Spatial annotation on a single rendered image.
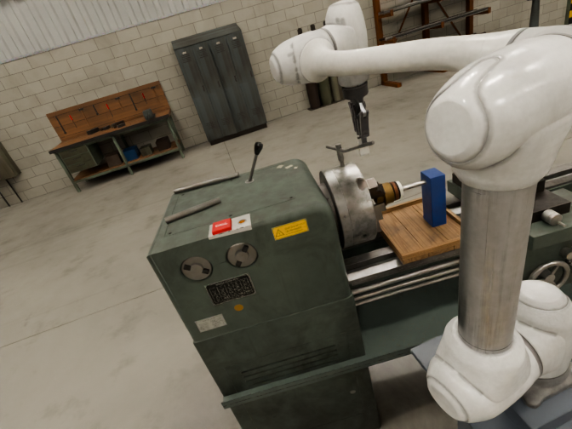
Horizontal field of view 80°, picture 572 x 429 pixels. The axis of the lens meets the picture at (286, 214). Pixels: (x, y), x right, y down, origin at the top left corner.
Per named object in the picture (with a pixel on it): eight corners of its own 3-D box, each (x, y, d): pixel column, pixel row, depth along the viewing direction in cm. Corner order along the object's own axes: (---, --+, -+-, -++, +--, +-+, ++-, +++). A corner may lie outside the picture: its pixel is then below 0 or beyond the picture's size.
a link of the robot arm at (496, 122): (539, 394, 78) (473, 454, 72) (474, 347, 91) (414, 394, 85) (632, 22, 39) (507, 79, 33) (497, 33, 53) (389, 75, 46)
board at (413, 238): (403, 265, 127) (402, 256, 125) (369, 220, 159) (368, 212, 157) (479, 242, 127) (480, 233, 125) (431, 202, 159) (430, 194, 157)
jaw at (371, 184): (357, 205, 129) (359, 191, 118) (352, 193, 131) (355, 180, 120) (385, 197, 129) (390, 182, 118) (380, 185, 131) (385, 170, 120)
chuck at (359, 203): (358, 260, 124) (341, 180, 112) (337, 225, 153) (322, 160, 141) (382, 253, 124) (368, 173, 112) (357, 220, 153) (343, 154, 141)
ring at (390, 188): (377, 191, 126) (401, 184, 126) (368, 181, 134) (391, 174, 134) (380, 212, 131) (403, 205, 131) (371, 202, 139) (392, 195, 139)
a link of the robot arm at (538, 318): (586, 356, 84) (603, 290, 74) (540, 398, 79) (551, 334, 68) (519, 317, 97) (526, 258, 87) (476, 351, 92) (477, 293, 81)
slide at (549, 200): (521, 226, 120) (522, 215, 118) (452, 181, 158) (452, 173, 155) (569, 212, 120) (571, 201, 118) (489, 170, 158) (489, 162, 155)
